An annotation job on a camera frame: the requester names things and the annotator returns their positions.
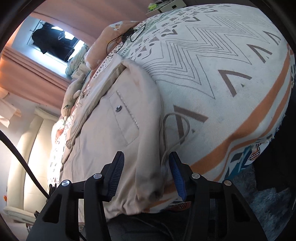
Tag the dark hanging garment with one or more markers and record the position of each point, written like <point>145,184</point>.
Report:
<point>53,41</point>

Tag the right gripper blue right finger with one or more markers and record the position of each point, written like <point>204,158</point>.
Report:
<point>181,174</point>

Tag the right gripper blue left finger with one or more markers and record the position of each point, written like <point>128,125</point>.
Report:
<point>112,174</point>

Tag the cream padded headboard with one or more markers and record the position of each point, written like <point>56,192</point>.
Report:
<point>23,197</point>

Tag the black charger with cable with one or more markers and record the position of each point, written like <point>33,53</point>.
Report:
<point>121,39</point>

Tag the cream bedside table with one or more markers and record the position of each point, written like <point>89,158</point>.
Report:
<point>164,6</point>

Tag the crumpled light duvet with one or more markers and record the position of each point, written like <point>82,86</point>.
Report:
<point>77,65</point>

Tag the green item on nightstand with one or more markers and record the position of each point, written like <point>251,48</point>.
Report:
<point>152,6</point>

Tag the pink curtain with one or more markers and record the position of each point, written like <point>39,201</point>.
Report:
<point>26,78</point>
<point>87,19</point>

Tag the right pink curtain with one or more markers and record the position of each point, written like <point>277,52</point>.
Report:
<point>87,19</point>

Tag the left pink curtain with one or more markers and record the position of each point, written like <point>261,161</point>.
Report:
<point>26,78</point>

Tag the beige plush toy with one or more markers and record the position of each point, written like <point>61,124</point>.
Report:
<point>72,93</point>

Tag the patterned white bedspread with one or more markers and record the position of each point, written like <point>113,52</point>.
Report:
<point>225,74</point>

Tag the orange cartoon pillow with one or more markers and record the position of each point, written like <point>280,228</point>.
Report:
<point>106,42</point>

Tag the white hanging shirt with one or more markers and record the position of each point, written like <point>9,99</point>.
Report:
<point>7,109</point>

